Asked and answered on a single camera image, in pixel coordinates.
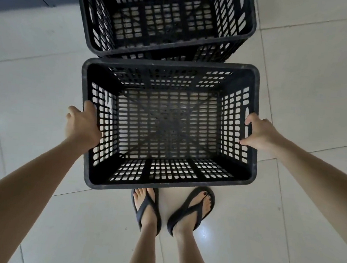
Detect person's left hand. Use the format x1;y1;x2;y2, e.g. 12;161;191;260
64;98;105;149

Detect person's right hand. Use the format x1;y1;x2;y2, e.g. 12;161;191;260
239;112;285;153

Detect black plastic basket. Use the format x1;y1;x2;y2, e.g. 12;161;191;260
73;52;265;201
71;0;259;68

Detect person's left forearm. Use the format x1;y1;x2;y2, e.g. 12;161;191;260
0;131;94;263

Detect person's right forearm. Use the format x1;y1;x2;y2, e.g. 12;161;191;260
257;139;347;252

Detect person's right leg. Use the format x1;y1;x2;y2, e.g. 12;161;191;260
170;188;217;263

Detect person's leg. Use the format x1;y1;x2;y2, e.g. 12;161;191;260
127;187;170;263
170;188;217;263

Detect person's left leg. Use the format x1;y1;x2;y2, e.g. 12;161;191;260
127;187;170;263

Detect black flip-flop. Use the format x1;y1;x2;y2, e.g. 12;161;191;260
128;186;164;236
166;184;216;240

